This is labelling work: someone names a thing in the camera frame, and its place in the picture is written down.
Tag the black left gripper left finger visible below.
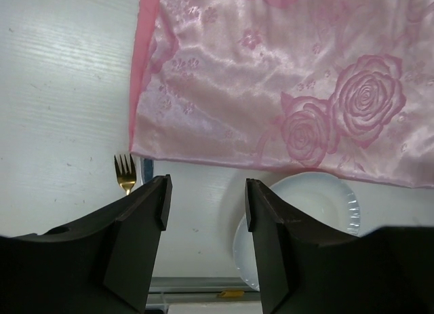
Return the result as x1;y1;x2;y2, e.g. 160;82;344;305
1;176;172;313

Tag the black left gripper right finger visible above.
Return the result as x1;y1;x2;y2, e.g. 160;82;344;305
245;179;433;313

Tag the white blue-rimmed plate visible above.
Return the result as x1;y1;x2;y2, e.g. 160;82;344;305
233;172;361;292

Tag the gold fork green handle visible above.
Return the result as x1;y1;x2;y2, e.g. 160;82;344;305
114;154;137;195

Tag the silver table knife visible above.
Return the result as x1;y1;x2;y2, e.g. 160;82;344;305
140;158;154;184

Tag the pink satin rose cloth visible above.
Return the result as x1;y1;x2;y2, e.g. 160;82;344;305
129;0;433;187

